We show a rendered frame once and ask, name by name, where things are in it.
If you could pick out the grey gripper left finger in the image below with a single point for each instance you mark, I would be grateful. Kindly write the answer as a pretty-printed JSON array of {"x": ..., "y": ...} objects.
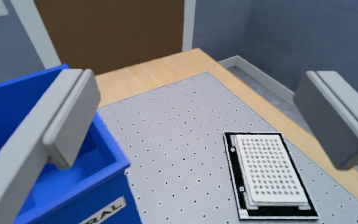
[{"x": 52, "y": 133}]

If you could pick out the blue bin labelled general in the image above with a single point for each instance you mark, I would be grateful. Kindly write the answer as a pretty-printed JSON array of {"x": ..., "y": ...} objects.
[{"x": 94, "y": 190}]

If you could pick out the grey flat base plate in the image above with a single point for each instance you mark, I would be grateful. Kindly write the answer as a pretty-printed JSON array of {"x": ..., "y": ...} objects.
[{"x": 171, "y": 136}]

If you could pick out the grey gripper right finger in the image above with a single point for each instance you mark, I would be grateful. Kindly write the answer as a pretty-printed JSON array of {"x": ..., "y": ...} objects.
[{"x": 329, "y": 107}]

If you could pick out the white well plate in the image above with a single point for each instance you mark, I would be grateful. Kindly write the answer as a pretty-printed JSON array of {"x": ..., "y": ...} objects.
[{"x": 268, "y": 177}]

